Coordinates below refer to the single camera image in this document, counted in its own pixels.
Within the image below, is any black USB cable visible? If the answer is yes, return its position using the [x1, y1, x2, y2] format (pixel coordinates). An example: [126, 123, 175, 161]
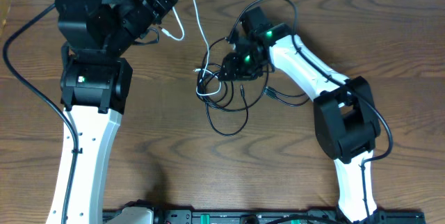
[194, 62, 311, 113]
[196, 35, 272, 137]

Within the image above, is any white USB cable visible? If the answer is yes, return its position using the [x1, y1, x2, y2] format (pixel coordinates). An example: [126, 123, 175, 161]
[159, 0, 223, 97]

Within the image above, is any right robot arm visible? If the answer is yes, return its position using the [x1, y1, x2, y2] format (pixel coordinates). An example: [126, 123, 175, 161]
[218, 7, 380, 223]

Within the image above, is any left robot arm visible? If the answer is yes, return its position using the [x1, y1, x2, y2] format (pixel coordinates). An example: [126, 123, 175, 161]
[47, 0, 178, 223]

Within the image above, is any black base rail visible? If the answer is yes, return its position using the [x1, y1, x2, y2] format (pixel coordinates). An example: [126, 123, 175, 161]
[102, 209, 427, 224]

